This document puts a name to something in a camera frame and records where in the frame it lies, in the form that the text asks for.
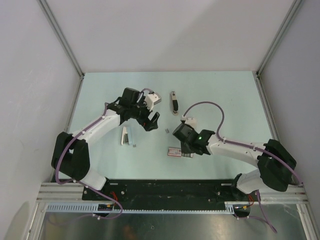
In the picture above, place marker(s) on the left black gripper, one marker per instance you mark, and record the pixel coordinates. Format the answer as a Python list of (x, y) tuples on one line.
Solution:
[(150, 124)]

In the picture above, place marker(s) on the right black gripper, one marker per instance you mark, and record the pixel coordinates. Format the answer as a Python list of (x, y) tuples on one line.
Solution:
[(185, 150)]

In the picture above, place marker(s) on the red white staple box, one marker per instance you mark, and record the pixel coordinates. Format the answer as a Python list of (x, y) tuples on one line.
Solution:
[(177, 152)]

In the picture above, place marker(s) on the black silver stapler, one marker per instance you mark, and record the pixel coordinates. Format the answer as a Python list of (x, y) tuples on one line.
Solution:
[(174, 103)]

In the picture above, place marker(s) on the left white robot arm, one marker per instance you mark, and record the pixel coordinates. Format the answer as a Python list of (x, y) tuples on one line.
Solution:
[(71, 155)]

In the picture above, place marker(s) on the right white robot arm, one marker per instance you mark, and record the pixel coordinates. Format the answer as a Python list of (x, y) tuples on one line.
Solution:
[(275, 166)]

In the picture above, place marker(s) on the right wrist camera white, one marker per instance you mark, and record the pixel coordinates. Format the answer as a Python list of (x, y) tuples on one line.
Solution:
[(191, 121)]

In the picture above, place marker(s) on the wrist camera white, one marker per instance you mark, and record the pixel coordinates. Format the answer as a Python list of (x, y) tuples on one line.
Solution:
[(151, 100), (191, 121)]

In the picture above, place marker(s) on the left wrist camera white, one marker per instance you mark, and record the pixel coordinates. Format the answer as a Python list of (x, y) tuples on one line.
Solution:
[(151, 100)]

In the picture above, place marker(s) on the grey cable duct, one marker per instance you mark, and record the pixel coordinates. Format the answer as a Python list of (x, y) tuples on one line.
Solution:
[(103, 208)]

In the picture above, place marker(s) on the right aluminium side rail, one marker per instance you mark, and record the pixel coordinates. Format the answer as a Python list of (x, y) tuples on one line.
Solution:
[(273, 120)]

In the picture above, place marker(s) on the front aluminium rail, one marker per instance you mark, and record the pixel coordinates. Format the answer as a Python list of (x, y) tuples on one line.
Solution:
[(72, 192)]

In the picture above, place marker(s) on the left aluminium frame post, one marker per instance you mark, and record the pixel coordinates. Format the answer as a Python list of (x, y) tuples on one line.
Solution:
[(57, 30)]

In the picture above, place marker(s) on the aluminium frame post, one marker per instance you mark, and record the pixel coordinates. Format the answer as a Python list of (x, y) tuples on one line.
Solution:
[(57, 30), (280, 34)]

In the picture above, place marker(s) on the right aluminium frame post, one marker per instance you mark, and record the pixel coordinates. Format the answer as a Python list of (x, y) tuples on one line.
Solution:
[(280, 34)]

